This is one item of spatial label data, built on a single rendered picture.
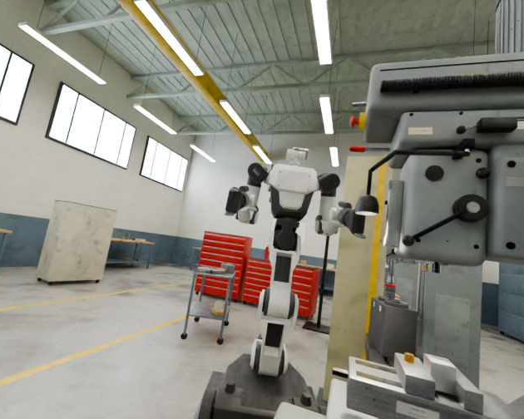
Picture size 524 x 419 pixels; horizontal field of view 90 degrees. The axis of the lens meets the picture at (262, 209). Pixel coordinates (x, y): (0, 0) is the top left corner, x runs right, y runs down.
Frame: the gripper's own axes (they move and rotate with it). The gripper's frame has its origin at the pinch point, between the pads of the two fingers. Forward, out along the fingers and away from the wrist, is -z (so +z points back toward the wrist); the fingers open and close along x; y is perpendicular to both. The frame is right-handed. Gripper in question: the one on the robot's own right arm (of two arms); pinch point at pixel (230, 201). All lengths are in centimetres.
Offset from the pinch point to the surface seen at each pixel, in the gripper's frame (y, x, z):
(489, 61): 68, 57, -28
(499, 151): 74, 34, -32
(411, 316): 80, -26, -6
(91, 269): -353, -258, 371
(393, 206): 56, 14, -23
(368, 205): 49, 12, -24
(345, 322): 97, -98, 124
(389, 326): 73, -32, -7
